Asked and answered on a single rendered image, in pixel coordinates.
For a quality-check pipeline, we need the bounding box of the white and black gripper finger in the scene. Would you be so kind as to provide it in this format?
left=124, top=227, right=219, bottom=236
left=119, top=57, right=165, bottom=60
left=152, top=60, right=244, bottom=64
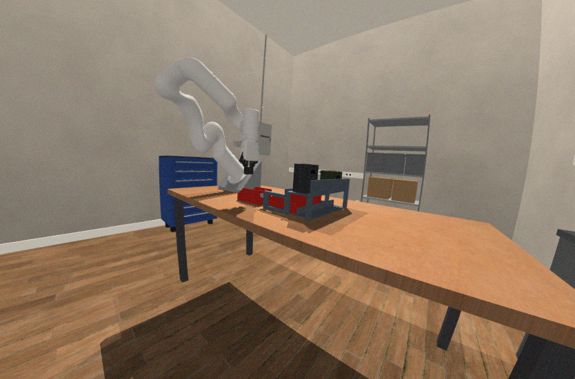
left=249, top=161, right=258, bottom=174
left=239, top=153, right=249, bottom=174

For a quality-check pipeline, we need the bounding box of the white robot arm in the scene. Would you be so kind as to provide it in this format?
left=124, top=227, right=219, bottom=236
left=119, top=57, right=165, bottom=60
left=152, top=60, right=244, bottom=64
left=154, top=57, right=259, bottom=184

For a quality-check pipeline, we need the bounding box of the dark grey case with orange latches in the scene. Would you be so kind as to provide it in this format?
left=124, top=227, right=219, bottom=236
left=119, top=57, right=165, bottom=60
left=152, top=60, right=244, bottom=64
left=293, top=163, right=319, bottom=194

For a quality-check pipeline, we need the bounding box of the olive green tool case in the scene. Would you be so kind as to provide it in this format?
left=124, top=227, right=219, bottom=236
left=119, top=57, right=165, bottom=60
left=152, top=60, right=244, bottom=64
left=320, top=170, right=342, bottom=180

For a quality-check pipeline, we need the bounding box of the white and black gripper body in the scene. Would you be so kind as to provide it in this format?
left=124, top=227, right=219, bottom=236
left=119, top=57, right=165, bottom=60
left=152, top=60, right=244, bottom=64
left=240, top=141, right=259, bottom=161

